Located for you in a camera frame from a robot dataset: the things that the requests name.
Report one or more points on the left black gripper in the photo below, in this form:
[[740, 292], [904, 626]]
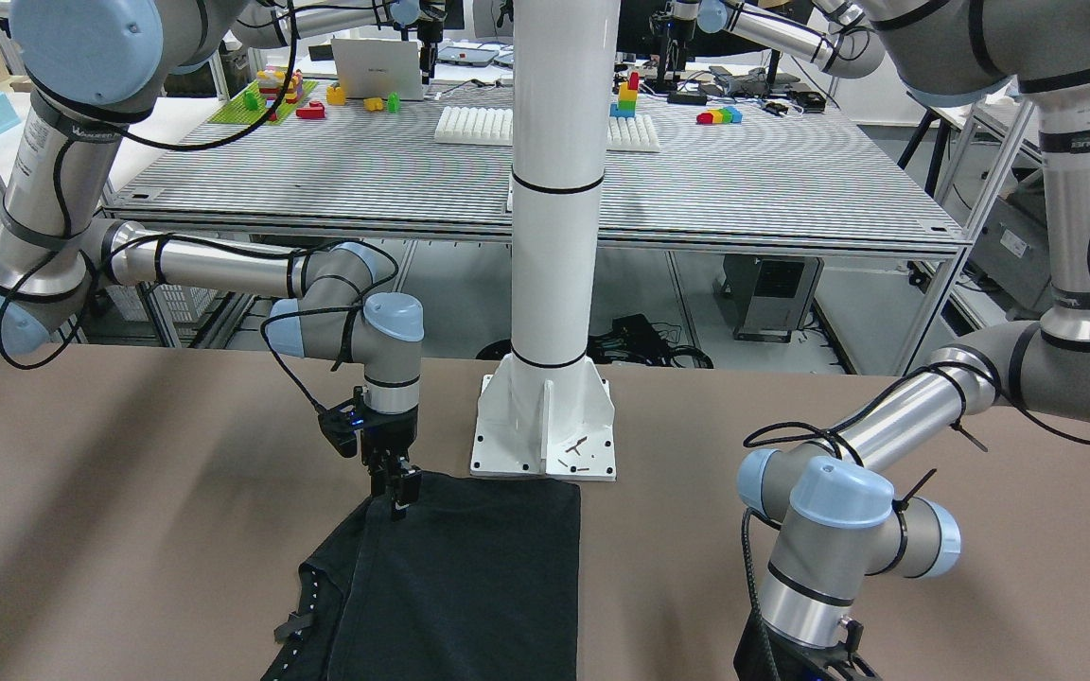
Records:
[[749, 654]]

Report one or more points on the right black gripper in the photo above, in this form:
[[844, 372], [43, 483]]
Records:
[[395, 434]]

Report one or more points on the black printed t-shirt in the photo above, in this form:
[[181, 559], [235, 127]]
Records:
[[479, 581]]

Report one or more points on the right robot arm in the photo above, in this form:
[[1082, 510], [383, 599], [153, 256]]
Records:
[[97, 68]]

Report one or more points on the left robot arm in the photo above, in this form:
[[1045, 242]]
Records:
[[838, 518]]

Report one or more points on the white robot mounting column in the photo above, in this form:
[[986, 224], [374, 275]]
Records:
[[546, 411]]

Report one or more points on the white plastic basket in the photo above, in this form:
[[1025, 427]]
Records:
[[185, 305]]

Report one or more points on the green lego baseplate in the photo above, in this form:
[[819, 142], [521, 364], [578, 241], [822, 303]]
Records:
[[245, 107]]

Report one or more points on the white laptop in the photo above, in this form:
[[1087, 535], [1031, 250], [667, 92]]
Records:
[[378, 67]]

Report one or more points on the grey slatted work table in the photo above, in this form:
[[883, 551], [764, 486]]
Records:
[[805, 183]]

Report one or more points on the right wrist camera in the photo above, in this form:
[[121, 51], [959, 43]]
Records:
[[340, 425]]

